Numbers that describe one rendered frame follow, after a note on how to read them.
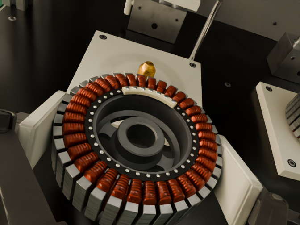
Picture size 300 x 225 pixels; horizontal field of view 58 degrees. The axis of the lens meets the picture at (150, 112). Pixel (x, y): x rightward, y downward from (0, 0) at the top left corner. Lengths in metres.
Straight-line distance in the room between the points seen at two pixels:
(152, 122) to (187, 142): 0.03
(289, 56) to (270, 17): 0.13
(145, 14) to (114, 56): 0.10
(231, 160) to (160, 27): 0.28
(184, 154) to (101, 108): 0.06
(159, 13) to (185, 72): 0.10
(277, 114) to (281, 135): 0.04
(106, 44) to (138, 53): 0.04
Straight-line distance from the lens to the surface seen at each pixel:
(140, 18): 0.41
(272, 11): 0.57
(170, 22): 0.41
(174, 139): 0.20
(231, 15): 0.56
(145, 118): 0.21
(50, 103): 0.17
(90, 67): 0.32
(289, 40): 0.48
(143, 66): 0.30
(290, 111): 0.38
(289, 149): 0.35
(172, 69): 0.36
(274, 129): 0.36
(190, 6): 0.29
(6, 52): 0.35
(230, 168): 0.18
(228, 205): 0.17
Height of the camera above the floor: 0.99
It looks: 45 degrees down
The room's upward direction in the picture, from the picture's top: 23 degrees clockwise
